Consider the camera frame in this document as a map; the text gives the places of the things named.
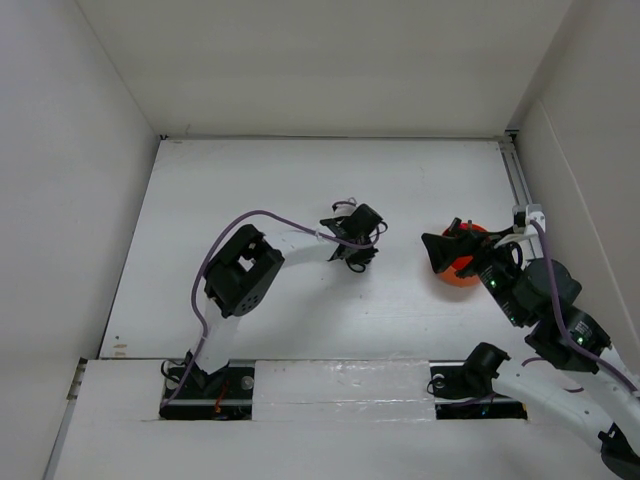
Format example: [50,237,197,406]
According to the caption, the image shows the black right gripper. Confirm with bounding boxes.
[420,224,527,325]

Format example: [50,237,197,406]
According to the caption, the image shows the black handled scissors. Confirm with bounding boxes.
[345,257,372,274]

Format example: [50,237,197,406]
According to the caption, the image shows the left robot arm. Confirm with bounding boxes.
[178,199,388,397]

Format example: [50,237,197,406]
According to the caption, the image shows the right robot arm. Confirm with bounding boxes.
[421,212,639,479]

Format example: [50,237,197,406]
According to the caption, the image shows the orange round pen holder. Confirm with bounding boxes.
[434,222,490,288]

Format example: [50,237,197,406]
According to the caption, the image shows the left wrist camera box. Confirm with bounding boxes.
[331,197,358,217]

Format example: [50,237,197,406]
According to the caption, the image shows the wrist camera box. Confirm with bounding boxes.
[331,197,358,217]
[495,204,546,248]

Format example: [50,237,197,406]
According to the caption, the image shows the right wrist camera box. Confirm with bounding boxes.
[495,204,546,248]

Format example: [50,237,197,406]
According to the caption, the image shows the aluminium rail right side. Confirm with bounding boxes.
[498,130,532,205]

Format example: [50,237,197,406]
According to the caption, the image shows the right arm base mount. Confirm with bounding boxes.
[426,342,528,420]

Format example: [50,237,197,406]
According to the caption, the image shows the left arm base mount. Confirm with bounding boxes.
[159,353,255,421]

